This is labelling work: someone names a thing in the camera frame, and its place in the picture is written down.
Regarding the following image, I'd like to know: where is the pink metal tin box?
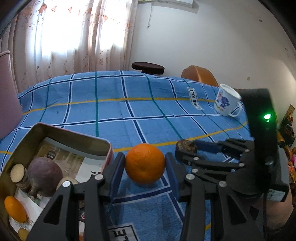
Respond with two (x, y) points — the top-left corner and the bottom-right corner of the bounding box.
(1, 123), (118, 240)

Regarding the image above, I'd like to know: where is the orange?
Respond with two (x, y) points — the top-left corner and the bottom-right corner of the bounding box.
(125, 143), (165, 185)

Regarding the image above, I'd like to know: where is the small orange tangerine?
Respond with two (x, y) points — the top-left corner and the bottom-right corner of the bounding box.
(4, 196), (27, 223)

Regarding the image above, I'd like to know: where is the pink plastic pitcher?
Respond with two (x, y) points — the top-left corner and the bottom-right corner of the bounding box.
(0, 51), (23, 139)

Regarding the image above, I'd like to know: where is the dark round stool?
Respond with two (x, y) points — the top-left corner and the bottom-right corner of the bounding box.
(131, 62), (165, 75)

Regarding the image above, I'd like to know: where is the white blue enamel mug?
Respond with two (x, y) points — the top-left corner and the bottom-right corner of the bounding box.
(214, 84), (242, 118)

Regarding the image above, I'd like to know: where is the printed paper in tin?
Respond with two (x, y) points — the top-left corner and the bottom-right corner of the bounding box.
(9, 137), (112, 232)

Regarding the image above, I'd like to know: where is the sheer floral curtain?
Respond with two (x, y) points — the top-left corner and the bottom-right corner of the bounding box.
(1, 1), (138, 92)

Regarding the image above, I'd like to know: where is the striped sugarcane piece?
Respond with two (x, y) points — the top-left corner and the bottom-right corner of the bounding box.
(10, 164), (30, 189)

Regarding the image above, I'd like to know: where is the orange wooden chair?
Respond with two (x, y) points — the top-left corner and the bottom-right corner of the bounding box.
(181, 65), (219, 87)

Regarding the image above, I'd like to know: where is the dark pointed water chestnut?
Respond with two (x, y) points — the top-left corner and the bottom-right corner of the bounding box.
(176, 139), (198, 154)

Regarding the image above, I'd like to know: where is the purple round beet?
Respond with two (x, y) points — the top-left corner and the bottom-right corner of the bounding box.
(27, 157), (63, 199)

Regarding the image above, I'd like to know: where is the pink cloth on sofa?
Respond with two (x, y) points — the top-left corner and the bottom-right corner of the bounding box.
(288, 152), (295, 173)

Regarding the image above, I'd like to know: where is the white wall air conditioner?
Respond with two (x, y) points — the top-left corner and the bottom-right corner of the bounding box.
(138, 0), (194, 8)

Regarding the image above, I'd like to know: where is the person's right hand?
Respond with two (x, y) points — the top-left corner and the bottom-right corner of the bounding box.
(266, 190), (294, 230)

